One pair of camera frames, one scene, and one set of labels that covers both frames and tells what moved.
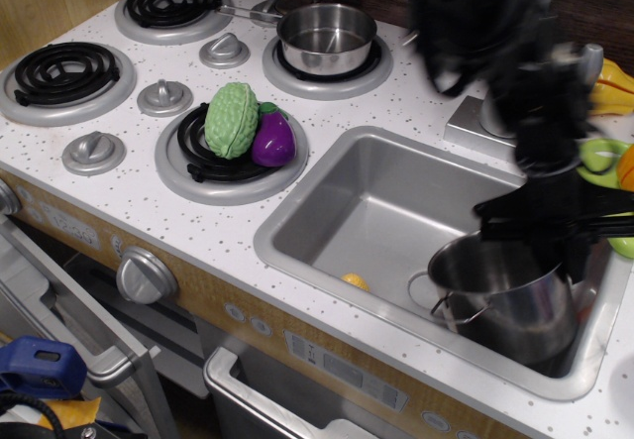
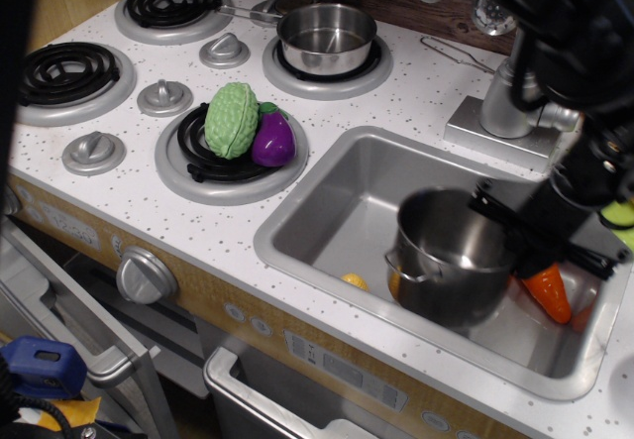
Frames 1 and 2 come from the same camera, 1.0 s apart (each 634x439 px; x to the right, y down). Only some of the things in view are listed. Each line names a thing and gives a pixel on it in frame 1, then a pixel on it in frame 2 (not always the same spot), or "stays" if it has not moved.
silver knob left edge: (9, 202) stays
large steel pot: (508, 303) to (453, 259)
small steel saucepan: (321, 40) stays
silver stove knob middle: (164, 98) stays
